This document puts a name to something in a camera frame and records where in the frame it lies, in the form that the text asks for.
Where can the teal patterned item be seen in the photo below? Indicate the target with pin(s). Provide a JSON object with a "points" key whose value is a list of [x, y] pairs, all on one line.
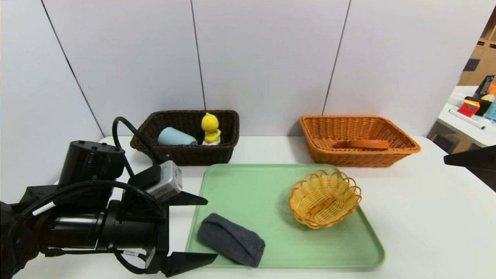
{"points": [[492, 111]]}

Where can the small black box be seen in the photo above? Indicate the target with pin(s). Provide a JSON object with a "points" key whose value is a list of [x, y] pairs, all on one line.
{"points": [[485, 107]]}

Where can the dark grey fabric pouch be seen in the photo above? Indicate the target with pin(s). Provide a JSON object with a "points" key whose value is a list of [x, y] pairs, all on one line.
{"points": [[232, 240]]}

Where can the blue-grey plastic cup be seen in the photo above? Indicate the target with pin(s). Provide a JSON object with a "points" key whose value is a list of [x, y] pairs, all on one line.
{"points": [[174, 136]]}

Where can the toy bread slice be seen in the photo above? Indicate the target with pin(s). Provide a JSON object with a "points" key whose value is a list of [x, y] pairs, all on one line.
{"points": [[364, 145]]}

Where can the small round yellow wicker basket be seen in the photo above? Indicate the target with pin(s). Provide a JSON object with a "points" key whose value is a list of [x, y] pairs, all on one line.
{"points": [[323, 197]]}

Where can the orange rectangular wicker basket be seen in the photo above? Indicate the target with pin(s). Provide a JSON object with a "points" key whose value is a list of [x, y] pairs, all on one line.
{"points": [[348, 159]]}

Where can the yellow duck toy car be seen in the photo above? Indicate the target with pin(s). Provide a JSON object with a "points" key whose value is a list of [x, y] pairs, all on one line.
{"points": [[210, 124]]}

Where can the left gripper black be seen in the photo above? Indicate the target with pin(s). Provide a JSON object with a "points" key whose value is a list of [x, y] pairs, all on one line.
{"points": [[161, 236]]}

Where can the black remote control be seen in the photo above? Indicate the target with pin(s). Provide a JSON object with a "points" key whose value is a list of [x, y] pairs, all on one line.
{"points": [[486, 85]]}

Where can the wooden shelf unit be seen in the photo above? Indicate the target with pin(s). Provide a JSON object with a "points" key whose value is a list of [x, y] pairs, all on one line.
{"points": [[484, 66]]}

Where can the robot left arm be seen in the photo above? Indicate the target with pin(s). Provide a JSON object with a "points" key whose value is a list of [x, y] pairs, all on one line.
{"points": [[77, 228]]}

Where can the white marker pen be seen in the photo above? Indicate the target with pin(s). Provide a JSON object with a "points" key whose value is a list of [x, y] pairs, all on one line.
{"points": [[466, 119]]}

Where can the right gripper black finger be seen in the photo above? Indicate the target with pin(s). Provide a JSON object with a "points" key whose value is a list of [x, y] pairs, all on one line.
{"points": [[476, 159]]}

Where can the red puzzle cube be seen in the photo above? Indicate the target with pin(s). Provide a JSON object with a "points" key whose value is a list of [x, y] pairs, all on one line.
{"points": [[467, 109]]}

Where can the orange ball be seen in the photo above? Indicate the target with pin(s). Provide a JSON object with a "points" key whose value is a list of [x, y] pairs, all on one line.
{"points": [[493, 90]]}

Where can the dark brown wicker basket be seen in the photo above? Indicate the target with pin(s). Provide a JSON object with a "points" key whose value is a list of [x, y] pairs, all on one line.
{"points": [[186, 155]]}

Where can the white side table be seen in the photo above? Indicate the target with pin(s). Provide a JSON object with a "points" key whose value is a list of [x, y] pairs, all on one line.
{"points": [[465, 131]]}

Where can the light green plastic tray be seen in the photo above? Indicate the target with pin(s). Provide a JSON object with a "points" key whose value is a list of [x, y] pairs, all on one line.
{"points": [[255, 193]]}

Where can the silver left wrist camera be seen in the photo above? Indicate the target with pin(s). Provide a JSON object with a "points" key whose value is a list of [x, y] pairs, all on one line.
{"points": [[166, 182]]}

